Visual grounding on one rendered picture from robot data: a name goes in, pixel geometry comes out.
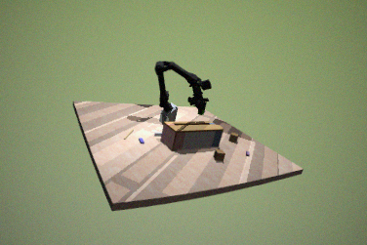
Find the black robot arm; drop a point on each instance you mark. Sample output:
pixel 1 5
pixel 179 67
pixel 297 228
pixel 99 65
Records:
pixel 194 81

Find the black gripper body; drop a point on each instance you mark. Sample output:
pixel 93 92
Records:
pixel 199 98

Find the small brown cube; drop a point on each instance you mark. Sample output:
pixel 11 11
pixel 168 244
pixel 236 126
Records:
pixel 219 155

